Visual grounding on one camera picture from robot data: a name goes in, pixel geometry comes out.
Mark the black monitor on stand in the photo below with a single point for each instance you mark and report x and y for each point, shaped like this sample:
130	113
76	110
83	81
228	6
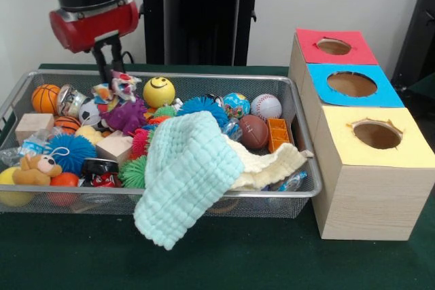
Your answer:
418	49

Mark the purple spiky rubber ball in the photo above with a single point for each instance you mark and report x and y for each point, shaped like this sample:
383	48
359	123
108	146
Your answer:
125	117

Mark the dark green side tablecloth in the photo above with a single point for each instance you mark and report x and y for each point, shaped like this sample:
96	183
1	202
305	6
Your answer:
426	86

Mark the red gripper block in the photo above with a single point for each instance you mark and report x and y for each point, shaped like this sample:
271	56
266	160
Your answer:
91	28

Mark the wooden box with three holes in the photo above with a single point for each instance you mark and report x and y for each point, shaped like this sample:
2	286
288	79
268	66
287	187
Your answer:
374	201

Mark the brown toy football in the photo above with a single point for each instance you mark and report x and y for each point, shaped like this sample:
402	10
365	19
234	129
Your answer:
253	132

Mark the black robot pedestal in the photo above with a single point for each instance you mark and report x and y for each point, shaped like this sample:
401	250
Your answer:
190	32

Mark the blue spiky rubber ball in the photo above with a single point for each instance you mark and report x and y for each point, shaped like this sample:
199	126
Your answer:
73	150

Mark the small brown teddy bear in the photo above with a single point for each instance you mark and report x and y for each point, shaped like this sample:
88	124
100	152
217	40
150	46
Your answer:
34	174

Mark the small orange basketball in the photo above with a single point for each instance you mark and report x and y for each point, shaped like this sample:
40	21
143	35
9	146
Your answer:
45	98

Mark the colourful patterned fabric bundle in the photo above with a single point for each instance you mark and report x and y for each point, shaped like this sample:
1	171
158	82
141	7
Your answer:
115	89

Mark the white baseball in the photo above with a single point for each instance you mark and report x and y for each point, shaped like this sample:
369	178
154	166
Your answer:
266	106

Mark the cream yellow waffle cloth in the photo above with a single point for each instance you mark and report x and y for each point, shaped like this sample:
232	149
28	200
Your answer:
272	164

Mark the mint green waffle cloth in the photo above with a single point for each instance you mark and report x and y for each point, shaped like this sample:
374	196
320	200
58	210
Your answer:
190	174

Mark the blue globe ball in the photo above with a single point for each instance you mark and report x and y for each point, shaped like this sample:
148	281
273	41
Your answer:
236	105

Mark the yellow smiley ball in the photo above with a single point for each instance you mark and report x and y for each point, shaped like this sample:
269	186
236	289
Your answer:
159	92

